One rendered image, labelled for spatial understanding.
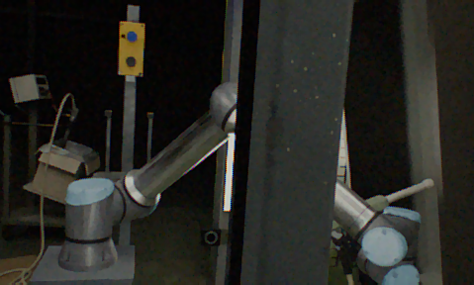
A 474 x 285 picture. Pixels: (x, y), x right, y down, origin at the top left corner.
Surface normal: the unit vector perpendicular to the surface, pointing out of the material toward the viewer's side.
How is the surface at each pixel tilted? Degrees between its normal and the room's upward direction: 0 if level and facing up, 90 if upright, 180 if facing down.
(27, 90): 90
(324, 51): 90
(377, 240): 92
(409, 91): 90
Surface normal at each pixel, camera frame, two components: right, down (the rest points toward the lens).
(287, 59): 0.21, 0.13
